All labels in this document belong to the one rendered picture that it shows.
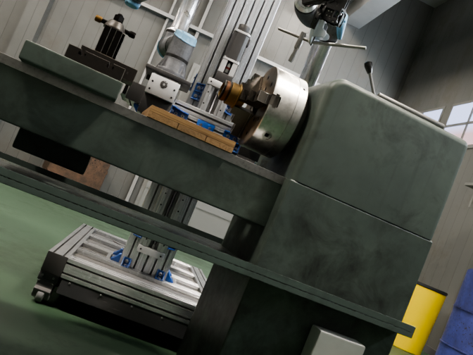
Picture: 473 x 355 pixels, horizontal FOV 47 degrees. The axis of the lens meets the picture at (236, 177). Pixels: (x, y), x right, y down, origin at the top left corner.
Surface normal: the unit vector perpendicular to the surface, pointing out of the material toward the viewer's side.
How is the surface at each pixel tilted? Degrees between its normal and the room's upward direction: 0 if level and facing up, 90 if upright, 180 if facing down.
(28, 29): 90
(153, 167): 90
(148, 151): 90
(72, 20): 90
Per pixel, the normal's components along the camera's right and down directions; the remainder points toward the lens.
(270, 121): 0.11, 0.37
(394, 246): 0.25, 0.05
